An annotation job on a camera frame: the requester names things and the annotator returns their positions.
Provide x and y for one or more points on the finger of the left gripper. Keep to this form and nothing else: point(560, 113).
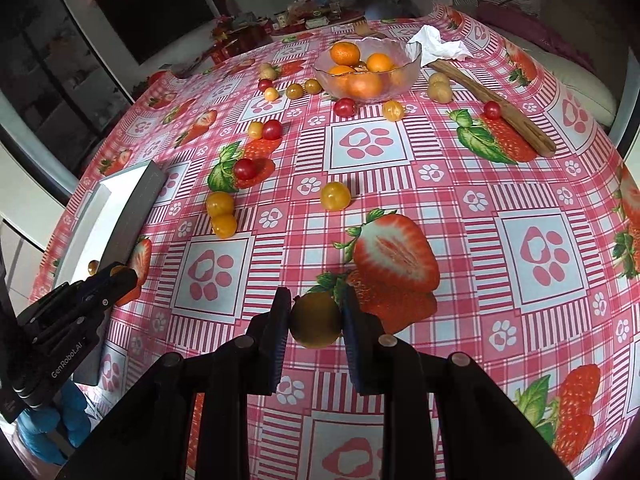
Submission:
point(104, 289)

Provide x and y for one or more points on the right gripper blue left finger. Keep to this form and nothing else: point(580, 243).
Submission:
point(269, 330)

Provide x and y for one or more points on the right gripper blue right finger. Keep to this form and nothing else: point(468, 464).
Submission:
point(361, 331)

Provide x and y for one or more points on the dark yellow cherry tomato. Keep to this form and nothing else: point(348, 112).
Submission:
point(315, 320)

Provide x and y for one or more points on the blue gloved left hand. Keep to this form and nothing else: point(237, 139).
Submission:
point(34, 426)

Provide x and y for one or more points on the white shallow box tray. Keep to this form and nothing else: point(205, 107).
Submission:
point(110, 221)

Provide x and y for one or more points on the pink strawberry tablecloth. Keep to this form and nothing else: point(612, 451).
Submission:
point(458, 233)

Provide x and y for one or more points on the red cherry tomato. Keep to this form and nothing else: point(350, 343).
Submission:
point(345, 108)
point(272, 129)
point(245, 169)
point(492, 110)
point(264, 84)

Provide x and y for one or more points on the orange mandarin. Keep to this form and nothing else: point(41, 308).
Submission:
point(345, 53)
point(379, 63)
point(364, 86)

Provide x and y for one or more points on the tan longan fruit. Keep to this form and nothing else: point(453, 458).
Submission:
point(439, 92)
point(269, 75)
point(267, 67)
point(439, 78)

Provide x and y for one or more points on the glass fruit bowl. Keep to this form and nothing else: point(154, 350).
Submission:
point(400, 79)

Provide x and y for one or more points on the black television screen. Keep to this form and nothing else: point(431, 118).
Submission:
point(147, 26)

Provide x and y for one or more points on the white crumpled tissue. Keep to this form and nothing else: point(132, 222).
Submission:
point(434, 48)

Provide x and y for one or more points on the round white coffee table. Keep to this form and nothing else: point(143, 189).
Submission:
point(318, 19)

